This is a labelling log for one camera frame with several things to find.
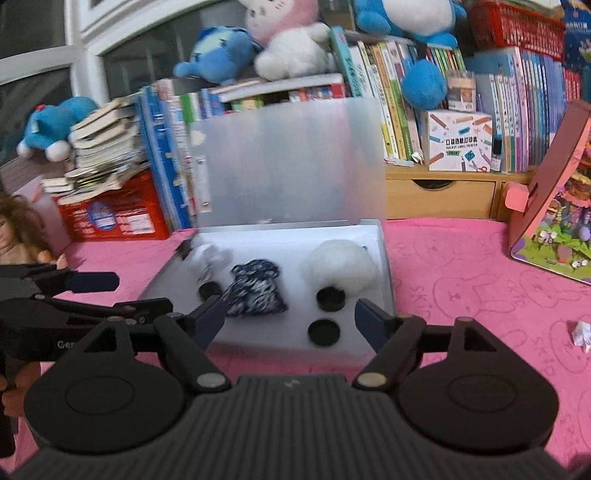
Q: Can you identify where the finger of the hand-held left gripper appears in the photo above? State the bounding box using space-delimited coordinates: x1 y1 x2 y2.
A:
18 264 121 296
30 298 174 326

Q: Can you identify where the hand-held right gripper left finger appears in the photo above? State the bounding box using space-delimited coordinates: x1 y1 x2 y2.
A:
82 295 232 394

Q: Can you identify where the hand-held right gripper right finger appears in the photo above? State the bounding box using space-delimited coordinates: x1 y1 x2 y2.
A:
353 298 504 391

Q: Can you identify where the white cloth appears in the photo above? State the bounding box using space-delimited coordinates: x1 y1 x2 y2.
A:
185 244 232 283

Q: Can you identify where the white fluffy pom-pom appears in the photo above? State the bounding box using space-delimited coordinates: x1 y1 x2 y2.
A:
302 239 378 296

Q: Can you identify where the silver box with lid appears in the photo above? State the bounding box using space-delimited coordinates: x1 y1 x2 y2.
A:
139 98 398 356

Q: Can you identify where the person's left hand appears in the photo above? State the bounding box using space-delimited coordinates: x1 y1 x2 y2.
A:
0 362 29 418

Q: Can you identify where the red plastic crate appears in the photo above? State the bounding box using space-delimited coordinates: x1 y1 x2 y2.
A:
55 173 171 241

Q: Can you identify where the brown-haired baby doll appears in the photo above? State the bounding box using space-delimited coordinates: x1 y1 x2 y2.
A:
0 194 70 273

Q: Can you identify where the pink rabbit-print blanket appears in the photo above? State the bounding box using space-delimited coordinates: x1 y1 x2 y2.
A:
0 217 591 462

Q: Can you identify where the stack of worn books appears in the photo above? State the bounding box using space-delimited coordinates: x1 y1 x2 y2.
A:
41 95 148 204

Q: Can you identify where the wooden drawer organizer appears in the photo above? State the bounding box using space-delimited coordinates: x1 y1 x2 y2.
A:
383 161 536 222

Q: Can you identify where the row of thin blue books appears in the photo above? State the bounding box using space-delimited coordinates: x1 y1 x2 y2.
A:
139 78 199 232

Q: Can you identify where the blue dog plush toy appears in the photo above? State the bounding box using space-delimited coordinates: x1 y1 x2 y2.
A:
16 97 98 162

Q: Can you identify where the white pencil-print box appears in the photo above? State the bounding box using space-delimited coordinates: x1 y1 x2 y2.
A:
421 110 494 172

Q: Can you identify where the crumpled white paper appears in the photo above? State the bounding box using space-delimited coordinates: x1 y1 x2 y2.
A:
567 319 591 354

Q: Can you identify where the pink miniature house diorama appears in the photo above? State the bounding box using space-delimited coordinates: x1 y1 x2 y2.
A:
503 99 591 287

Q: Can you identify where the row of colourful children's books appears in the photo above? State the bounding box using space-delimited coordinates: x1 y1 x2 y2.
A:
198 28 467 162

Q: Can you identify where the small beige box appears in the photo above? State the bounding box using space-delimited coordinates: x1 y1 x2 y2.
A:
445 70 477 112

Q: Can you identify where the blue big-eared plush toy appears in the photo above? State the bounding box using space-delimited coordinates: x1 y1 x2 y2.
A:
173 25 259 86

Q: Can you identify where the row of blue purple books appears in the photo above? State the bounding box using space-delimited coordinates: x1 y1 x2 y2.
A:
466 46 583 174

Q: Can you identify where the pink white bunny plush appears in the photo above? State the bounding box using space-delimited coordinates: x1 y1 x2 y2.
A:
238 0 333 79

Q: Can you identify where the blue white round plush toy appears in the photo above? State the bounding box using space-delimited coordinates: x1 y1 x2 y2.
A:
353 0 469 112

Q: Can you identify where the red plastic basket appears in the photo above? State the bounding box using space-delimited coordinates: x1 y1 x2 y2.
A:
466 0 566 61

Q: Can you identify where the blue printed carton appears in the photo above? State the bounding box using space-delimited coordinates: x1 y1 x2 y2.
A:
561 0 591 70

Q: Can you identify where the white window frame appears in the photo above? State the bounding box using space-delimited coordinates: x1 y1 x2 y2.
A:
0 0 241 153

